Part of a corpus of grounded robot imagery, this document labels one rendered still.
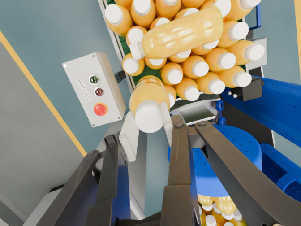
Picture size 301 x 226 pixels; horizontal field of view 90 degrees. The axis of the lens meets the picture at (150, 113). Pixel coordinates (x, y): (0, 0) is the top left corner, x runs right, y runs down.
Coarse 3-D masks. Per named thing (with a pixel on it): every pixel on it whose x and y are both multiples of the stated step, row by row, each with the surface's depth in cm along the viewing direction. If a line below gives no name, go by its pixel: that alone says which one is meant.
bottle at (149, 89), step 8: (144, 80) 29; (152, 80) 29; (160, 80) 35; (136, 88) 25; (144, 88) 23; (152, 88) 23; (160, 88) 24; (136, 96) 23; (144, 96) 22; (152, 96) 22; (160, 96) 22; (168, 96) 25; (136, 104) 22; (160, 104) 21; (168, 104) 24
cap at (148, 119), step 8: (144, 104) 20; (152, 104) 19; (136, 112) 19; (144, 112) 19; (152, 112) 19; (160, 112) 19; (136, 120) 19; (144, 120) 20; (152, 120) 20; (160, 120) 19; (144, 128) 20; (152, 128) 20
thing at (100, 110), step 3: (96, 105) 43; (99, 105) 43; (102, 105) 43; (96, 108) 44; (99, 108) 44; (102, 108) 44; (105, 108) 44; (96, 111) 44; (99, 111) 44; (102, 111) 44; (105, 111) 44; (96, 114) 44; (99, 114) 44; (102, 114) 44
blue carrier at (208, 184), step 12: (228, 132) 53; (240, 132) 51; (240, 144) 46; (252, 144) 45; (168, 156) 51; (252, 156) 41; (204, 168) 42; (204, 180) 39; (216, 180) 38; (204, 192) 41; (216, 192) 39
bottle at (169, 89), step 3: (162, 81) 56; (165, 84) 50; (165, 87) 47; (168, 87) 47; (171, 87) 48; (168, 90) 46; (171, 90) 47; (174, 90) 48; (168, 93) 45; (171, 93) 46; (174, 93) 47; (174, 96) 47
